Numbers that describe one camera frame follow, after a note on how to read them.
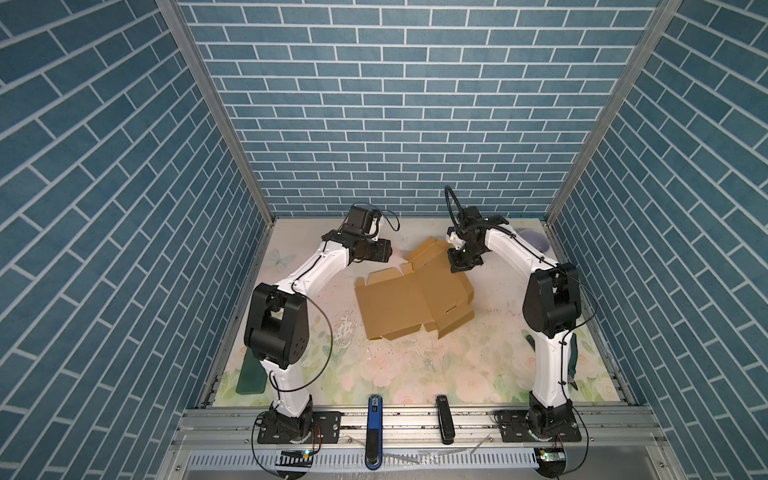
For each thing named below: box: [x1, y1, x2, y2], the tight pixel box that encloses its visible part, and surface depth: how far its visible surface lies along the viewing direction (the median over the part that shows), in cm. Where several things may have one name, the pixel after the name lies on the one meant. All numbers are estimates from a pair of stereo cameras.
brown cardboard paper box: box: [354, 237, 475, 341], surface depth 99 cm
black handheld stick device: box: [436, 395, 456, 445], surface depth 73 cm
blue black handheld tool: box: [365, 395, 383, 471], surface depth 74 cm
